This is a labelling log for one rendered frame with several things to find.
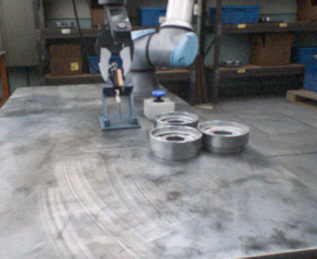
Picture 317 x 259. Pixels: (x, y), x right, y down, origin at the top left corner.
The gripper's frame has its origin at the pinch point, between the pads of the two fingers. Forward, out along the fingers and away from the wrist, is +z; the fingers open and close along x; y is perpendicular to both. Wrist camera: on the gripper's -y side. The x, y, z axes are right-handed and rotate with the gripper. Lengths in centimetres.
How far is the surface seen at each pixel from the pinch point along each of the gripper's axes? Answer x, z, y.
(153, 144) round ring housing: -3.3, 9.1, -28.8
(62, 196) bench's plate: 14.5, 11.8, -41.3
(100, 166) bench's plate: 7.5, 11.8, -30.7
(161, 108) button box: -11.8, 8.5, -3.2
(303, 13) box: -299, -19, 344
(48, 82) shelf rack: 38, 52, 320
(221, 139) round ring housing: -16.6, 8.5, -30.4
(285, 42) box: -265, 17, 325
